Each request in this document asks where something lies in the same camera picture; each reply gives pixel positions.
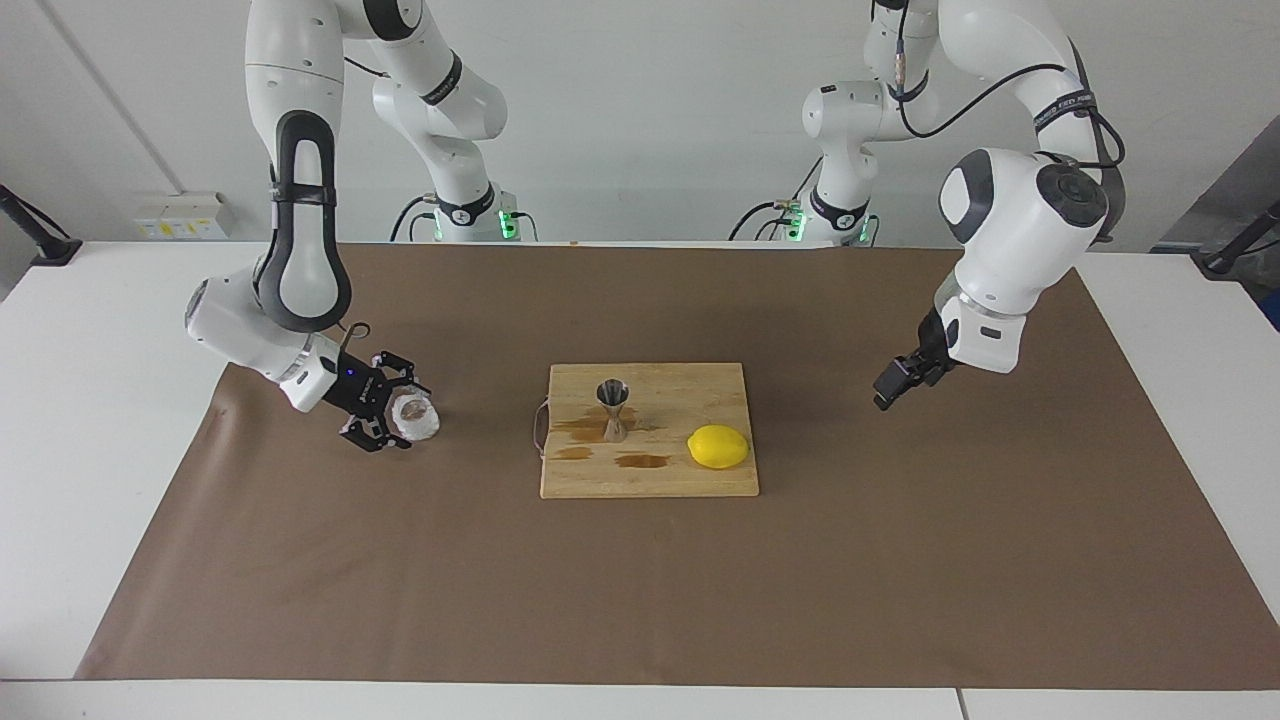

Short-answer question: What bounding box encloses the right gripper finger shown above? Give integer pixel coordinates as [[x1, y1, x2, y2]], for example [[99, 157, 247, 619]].
[[338, 415, 413, 454], [370, 349, 433, 395]]

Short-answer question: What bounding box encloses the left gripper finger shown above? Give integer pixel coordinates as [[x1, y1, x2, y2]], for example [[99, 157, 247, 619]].
[[872, 354, 932, 412]]

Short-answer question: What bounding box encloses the small clear glass cup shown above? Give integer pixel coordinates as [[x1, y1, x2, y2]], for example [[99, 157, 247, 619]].
[[390, 393, 442, 444]]

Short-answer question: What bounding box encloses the steel double jigger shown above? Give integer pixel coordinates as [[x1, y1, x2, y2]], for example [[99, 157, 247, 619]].
[[596, 379, 631, 443]]

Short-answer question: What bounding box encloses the brown paper table mat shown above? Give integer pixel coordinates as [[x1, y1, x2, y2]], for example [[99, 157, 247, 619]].
[[75, 240, 1280, 691]]

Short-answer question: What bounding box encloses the yellow lemon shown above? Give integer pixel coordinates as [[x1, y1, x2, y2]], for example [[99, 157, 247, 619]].
[[687, 424, 751, 470]]

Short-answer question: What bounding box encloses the wooden cutting board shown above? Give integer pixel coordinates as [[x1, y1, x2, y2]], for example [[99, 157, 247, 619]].
[[531, 362, 761, 499]]

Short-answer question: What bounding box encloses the black stand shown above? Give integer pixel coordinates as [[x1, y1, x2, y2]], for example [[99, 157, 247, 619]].
[[1198, 200, 1280, 280], [0, 183, 84, 268]]

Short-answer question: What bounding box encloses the dark grey panel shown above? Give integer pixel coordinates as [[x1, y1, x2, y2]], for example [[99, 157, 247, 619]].
[[1158, 115, 1280, 253]]

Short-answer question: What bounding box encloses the black base cable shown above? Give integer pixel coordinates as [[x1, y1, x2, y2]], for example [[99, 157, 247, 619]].
[[390, 195, 439, 244], [728, 150, 823, 242]]

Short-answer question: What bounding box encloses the white wall socket box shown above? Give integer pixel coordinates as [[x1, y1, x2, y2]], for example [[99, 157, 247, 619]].
[[133, 191, 234, 241]]

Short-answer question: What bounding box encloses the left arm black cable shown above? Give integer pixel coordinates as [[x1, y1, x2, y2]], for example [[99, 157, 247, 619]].
[[890, 0, 1128, 246]]

